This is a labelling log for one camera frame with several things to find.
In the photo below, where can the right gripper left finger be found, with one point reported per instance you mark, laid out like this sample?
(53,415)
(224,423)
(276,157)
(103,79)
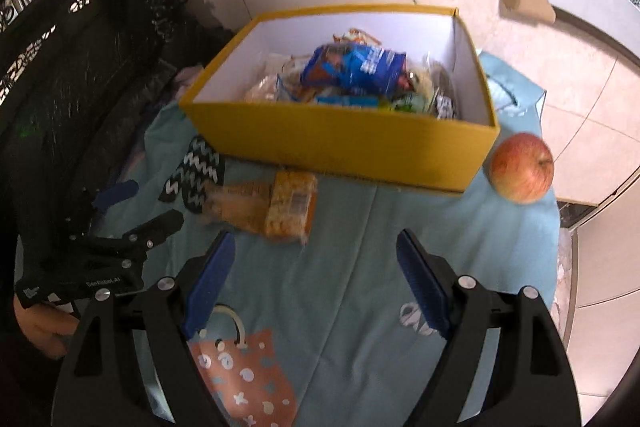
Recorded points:
(173,311)

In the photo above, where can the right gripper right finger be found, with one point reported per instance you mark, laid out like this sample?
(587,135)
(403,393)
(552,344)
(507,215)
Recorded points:
(462,316)

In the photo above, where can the blue cookie packet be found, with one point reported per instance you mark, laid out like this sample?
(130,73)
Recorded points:
(357,69)

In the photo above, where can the clear barcode snack bar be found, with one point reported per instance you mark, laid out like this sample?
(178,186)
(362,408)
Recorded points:
(443,104)

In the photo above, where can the person left hand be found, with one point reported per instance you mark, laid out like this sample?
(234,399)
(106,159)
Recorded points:
(46,327)

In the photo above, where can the clear bread packet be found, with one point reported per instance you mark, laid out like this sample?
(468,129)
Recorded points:
(244,206)

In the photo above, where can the orange biscuit packet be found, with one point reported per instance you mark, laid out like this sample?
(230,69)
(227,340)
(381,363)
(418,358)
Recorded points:
(291,208)

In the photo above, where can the teal printed tablecloth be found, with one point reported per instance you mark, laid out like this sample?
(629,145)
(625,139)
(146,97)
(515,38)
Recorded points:
(328,333)

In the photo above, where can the red apple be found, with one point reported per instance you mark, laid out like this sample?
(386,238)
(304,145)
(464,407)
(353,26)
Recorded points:
(522,168)

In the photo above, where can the green candy packet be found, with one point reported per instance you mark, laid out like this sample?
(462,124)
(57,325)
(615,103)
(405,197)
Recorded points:
(410,102)

